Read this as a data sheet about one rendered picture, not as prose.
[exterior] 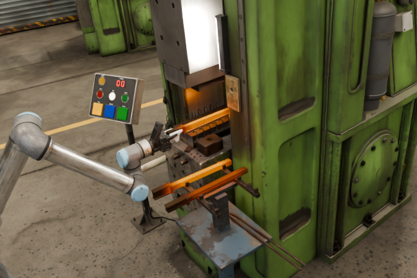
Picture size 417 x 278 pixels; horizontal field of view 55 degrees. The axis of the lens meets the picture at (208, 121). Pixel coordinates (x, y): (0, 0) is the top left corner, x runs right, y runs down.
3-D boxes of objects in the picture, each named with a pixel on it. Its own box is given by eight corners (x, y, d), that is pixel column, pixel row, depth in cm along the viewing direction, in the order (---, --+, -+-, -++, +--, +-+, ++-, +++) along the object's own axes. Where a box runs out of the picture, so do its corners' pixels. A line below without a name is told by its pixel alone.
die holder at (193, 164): (208, 229, 229) (200, 164, 208) (172, 197, 256) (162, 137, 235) (278, 187, 256) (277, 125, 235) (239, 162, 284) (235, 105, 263)
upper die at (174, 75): (185, 89, 204) (183, 71, 200) (165, 79, 219) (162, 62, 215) (247, 66, 225) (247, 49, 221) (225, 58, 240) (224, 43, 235)
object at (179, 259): (194, 308, 238) (194, 306, 238) (146, 252, 281) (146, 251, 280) (244, 272, 258) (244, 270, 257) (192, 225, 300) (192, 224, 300)
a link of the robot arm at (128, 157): (116, 165, 209) (113, 148, 204) (138, 155, 215) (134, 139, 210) (125, 172, 202) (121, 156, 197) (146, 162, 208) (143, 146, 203)
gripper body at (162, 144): (165, 143, 223) (146, 151, 217) (162, 130, 218) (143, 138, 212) (172, 148, 217) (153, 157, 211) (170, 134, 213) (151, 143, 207)
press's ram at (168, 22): (200, 78, 190) (190, -9, 171) (158, 60, 218) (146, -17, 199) (264, 54, 211) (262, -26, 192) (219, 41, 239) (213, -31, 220)
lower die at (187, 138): (193, 148, 221) (192, 135, 217) (174, 135, 236) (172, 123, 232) (250, 121, 242) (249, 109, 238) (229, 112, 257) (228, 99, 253)
